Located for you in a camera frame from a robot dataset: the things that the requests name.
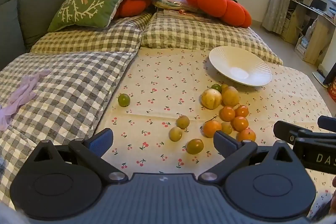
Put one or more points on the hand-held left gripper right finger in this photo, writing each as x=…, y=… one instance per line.
x=223, y=141

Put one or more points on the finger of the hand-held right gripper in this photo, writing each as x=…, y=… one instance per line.
x=284, y=132
x=328, y=123

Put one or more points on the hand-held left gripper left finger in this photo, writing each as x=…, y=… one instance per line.
x=101, y=141

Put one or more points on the small olive yellow fruit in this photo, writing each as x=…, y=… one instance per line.
x=182, y=122
x=175, y=133
x=225, y=86
x=227, y=128

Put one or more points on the orange tomato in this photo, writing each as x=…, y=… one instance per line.
x=246, y=134
x=242, y=110
x=211, y=128
x=227, y=113
x=240, y=123

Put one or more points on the olive green tomato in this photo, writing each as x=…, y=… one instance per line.
x=195, y=146

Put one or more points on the pale yellow striped fruit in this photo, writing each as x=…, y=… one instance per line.
x=211, y=98

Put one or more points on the large yellow round fruit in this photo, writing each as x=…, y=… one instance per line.
x=231, y=96

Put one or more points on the white ribbed plate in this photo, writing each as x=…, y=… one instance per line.
x=236, y=66

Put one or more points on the red printed bag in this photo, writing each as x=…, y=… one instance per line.
x=332, y=90

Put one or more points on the black stand with white base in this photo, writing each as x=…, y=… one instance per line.
x=321, y=78

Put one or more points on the grey checked quilted cover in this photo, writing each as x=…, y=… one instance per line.
x=65, y=87
x=199, y=35
x=92, y=37

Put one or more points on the wooden shelf desk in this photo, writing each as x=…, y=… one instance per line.
x=315, y=40

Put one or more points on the cherry print cloth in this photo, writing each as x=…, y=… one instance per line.
x=162, y=74

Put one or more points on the purple cloth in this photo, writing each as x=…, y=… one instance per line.
x=23, y=92

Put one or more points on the stack of magazines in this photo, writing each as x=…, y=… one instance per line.
x=178, y=15

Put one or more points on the green embroidered cushion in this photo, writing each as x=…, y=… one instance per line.
x=86, y=6

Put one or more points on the large red tomato cushion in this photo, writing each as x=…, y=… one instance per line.
x=212, y=3

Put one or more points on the orange red round cushion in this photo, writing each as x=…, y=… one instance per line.
x=131, y=5

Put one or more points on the green sofa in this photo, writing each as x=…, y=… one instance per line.
x=31, y=3

